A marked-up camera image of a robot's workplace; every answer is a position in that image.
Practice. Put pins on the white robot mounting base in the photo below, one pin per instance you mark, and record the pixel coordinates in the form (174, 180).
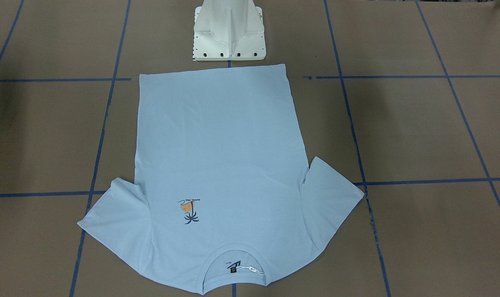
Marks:
(228, 30)

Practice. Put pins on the light blue t-shirt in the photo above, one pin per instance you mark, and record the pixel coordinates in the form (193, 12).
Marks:
(223, 191)

